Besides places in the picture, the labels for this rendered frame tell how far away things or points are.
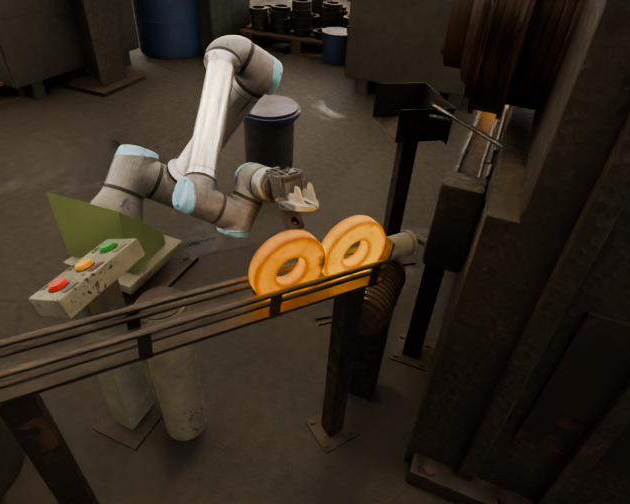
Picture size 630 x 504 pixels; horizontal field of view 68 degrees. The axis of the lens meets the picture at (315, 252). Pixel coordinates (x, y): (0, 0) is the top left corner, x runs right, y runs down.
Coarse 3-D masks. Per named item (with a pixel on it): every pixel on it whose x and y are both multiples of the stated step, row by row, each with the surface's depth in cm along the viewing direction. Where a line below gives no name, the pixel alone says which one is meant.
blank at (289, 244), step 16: (272, 240) 85; (288, 240) 85; (304, 240) 87; (256, 256) 86; (272, 256) 85; (288, 256) 87; (304, 256) 89; (320, 256) 92; (256, 272) 85; (272, 272) 87; (304, 272) 92; (320, 272) 95; (256, 288) 87; (272, 288) 89; (304, 288) 95
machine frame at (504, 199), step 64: (576, 64) 68; (512, 128) 112; (576, 128) 68; (512, 192) 88; (576, 192) 74; (512, 256) 84; (576, 256) 77; (448, 320) 113; (512, 320) 92; (576, 320) 87; (448, 384) 110; (512, 384) 98; (576, 384) 94; (448, 448) 124; (512, 448) 114; (576, 448) 103
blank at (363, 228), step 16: (352, 224) 93; (368, 224) 94; (336, 240) 92; (352, 240) 94; (368, 240) 97; (384, 240) 100; (336, 256) 95; (352, 256) 102; (368, 256) 100; (336, 272) 98
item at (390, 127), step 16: (384, 96) 182; (400, 96) 183; (416, 96) 184; (432, 96) 177; (384, 112) 186; (400, 112) 159; (416, 112) 160; (432, 112) 161; (384, 128) 175; (400, 128) 162; (416, 128) 164; (432, 128) 165; (448, 128) 166; (400, 144) 179; (416, 144) 177; (400, 160) 180; (400, 176) 185; (400, 192) 190; (400, 208) 195; (384, 224) 204; (400, 224) 200
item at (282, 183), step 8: (272, 168) 121; (288, 168) 117; (272, 176) 115; (280, 176) 113; (288, 176) 113; (296, 176) 114; (304, 176) 115; (264, 184) 121; (272, 184) 116; (280, 184) 112; (288, 184) 113; (296, 184) 115; (304, 184) 115; (264, 192) 122; (272, 192) 122; (280, 192) 116; (288, 192) 114; (280, 200) 115; (288, 200) 115
